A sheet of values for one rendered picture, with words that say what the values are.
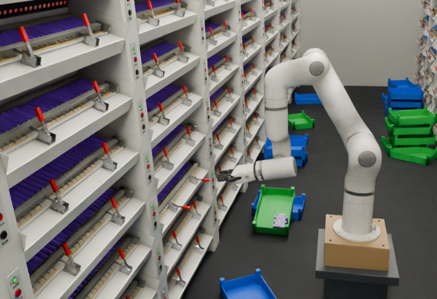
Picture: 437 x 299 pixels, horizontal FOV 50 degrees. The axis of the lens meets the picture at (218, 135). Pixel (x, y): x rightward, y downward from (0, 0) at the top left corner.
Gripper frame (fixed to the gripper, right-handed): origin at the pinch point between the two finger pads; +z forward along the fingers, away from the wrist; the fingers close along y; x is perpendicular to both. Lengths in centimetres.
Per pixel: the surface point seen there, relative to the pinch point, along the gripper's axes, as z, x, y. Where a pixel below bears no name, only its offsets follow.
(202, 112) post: 13.7, 21.4, 30.4
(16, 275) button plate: 12, 26, -104
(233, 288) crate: 12, -59, 2
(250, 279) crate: 4, -58, 7
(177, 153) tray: 18.6, 12.5, 1.6
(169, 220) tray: 20.0, -8.1, -19.8
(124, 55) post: 5, 62, -40
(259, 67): 17, 13, 170
